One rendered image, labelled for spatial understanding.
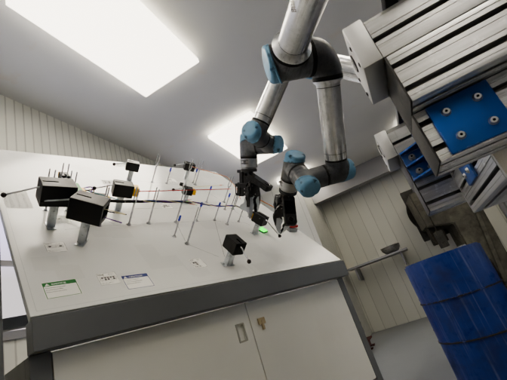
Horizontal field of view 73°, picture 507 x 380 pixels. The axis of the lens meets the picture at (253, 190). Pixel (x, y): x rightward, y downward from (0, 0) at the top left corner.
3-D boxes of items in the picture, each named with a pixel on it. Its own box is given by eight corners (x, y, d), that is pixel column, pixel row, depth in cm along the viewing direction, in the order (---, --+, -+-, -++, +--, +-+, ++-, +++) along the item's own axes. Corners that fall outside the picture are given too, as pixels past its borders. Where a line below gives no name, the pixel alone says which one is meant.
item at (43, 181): (-5, 220, 94) (1, 173, 91) (64, 220, 106) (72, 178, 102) (-3, 233, 90) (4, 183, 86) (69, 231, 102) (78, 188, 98)
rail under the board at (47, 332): (349, 274, 148) (343, 260, 150) (33, 352, 66) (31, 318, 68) (339, 278, 151) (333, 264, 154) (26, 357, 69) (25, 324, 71)
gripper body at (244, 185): (244, 195, 153) (244, 169, 153) (261, 196, 149) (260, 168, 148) (235, 197, 147) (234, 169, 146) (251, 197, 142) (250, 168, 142)
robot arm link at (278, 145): (273, 148, 132) (248, 148, 137) (284, 156, 142) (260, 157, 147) (275, 128, 133) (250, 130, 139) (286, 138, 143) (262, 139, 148)
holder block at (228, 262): (238, 281, 107) (248, 254, 104) (216, 259, 115) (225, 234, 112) (249, 279, 110) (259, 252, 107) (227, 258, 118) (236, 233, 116)
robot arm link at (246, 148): (253, 131, 140) (235, 133, 144) (253, 157, 141) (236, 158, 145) (261, 133, 147) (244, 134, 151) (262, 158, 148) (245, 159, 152)
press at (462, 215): (520, 289, 546) (447, 167, 631) (540, 292, 455) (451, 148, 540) (443, 313, 583) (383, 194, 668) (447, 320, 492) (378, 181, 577)
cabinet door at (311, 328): (378, 377, 133) (338, 278, 147) (287, 443, 94) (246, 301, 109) (372, 378, 134) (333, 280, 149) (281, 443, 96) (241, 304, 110)
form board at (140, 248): (29, 324, 69) (29, 317, 69) (-17, 151, 137) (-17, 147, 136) (339, 263, 152) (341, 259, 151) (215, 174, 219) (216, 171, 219)
